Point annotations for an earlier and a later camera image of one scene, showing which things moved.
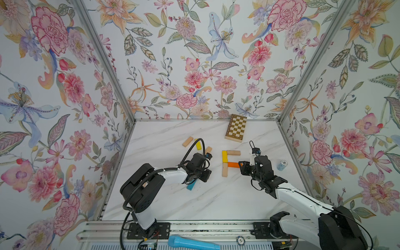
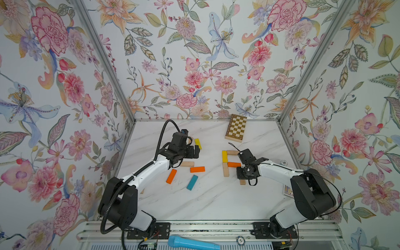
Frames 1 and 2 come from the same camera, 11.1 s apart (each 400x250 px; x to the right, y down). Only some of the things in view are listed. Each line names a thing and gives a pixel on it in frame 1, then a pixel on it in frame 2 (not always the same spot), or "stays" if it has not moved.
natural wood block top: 233,152 stays
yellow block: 225,158 stays
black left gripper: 208,173 to 190,154
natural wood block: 225,169 stays
